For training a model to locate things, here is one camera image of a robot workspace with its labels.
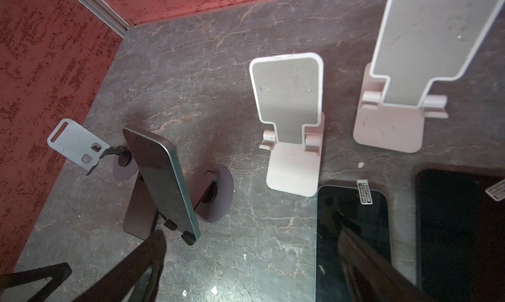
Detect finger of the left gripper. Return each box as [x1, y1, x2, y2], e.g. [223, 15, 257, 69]
[1, 263, 72, 302]

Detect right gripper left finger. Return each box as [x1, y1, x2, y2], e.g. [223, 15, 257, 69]
[75, 230, 166, 301]

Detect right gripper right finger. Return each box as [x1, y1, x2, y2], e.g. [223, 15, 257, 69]
[337, 227, 433, 301]

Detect black phone with tag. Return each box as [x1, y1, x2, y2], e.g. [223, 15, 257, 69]
[314, 182, 391, 301]
[415, 169, 504, 301]

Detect round dark purple stand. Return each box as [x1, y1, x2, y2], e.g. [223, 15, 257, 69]
[47, 118, 138, 181]

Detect white phone stand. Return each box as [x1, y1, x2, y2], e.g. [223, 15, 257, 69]
[353, 0, 504, 153]

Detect back round dark stand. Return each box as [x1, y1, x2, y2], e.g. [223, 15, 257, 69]
[190, 164, 234, 223]

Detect left aluminium corner post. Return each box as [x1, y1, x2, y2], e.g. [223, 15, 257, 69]
[77, 0, 130, 38]

